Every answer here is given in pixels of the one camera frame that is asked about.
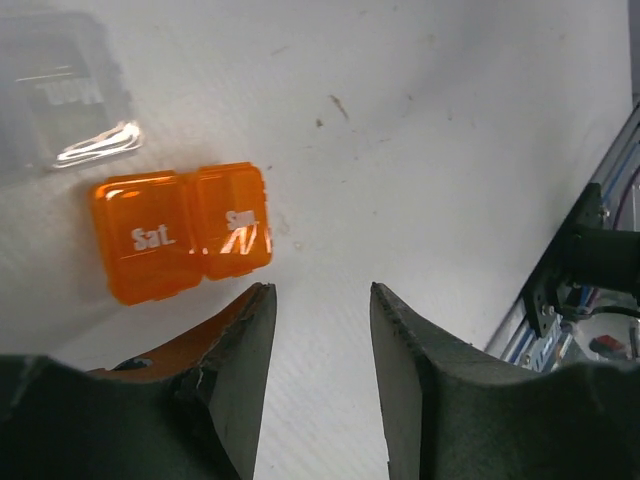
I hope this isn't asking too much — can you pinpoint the orange pill organizer box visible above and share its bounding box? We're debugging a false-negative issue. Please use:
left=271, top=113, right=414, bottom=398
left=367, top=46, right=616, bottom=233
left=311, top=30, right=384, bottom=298
left=89, top=162, right=273, bottom=305

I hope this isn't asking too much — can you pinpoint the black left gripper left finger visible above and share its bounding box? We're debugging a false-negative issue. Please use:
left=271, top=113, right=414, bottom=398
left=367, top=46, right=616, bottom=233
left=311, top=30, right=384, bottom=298
left=1, top=283, right=277, bottom=479

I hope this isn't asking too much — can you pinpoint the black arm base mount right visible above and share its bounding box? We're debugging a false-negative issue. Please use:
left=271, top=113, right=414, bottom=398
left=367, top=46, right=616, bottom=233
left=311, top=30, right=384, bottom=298
left=521, top=183, right=639, bottom=338

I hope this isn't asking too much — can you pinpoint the aluminium frame rail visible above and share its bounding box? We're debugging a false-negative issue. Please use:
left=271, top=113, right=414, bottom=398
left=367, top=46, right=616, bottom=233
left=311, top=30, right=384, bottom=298
left=485, top=109, right=639, bottom=372

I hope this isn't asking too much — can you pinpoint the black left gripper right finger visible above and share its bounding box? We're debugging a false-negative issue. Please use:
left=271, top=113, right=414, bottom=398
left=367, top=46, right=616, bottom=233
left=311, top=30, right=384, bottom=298
left=370, top=283, right=639, bottom=479

